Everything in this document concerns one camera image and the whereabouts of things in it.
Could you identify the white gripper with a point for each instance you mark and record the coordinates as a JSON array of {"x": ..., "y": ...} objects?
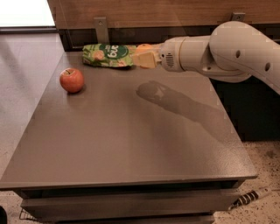
[{"x": 170, "y": 54}]

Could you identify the orange fruit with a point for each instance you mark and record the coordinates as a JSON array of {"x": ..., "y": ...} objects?
[{"x": 143, "y": 48}]

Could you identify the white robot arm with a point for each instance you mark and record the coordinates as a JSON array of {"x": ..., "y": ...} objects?
[{"x": 233, "y": 52}]

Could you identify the green rice chip bag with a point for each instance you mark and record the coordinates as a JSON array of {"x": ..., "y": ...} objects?
[{"x": 102, "y": 55}]

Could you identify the red apple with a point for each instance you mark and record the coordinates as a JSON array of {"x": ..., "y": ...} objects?
[{"x": 72, "y": 80}]

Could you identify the grey cabinet drawer front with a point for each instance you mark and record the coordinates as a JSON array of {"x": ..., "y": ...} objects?
[{"x": 127, "y": 205}]

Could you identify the left metal wall bracket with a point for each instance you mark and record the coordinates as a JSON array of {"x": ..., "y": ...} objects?
[{"x": 101, "y": 29}]

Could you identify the metal wall bracket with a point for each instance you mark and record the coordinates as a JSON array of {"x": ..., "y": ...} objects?
[
  {"x": 238, "y": 16},
  {"x": 101, "y": 29}
]

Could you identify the right metal wall bracket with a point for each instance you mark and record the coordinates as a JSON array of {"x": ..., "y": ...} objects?
[{"x": 238, "y": 16}]

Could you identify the wire rack corner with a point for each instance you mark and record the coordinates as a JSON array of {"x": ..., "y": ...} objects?
[{"x": 25, "y": 216}]

